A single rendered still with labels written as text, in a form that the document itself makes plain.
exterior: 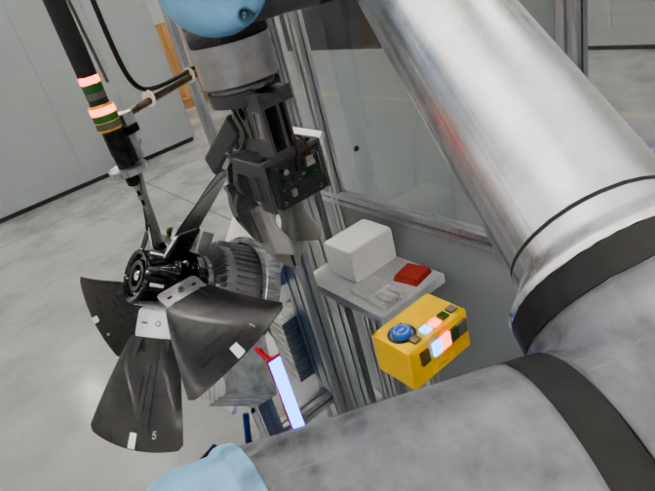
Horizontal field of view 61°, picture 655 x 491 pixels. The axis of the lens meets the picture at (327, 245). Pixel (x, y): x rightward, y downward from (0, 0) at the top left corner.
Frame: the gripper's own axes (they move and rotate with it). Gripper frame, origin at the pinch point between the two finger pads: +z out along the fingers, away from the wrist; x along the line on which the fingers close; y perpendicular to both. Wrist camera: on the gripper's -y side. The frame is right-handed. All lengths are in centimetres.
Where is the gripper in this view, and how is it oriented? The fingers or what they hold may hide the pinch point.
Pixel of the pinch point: (287, 254)
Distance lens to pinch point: 64.2
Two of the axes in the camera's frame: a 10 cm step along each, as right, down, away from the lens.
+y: 6.2, 2.5, -7.5
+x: 7.5, -4.7, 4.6
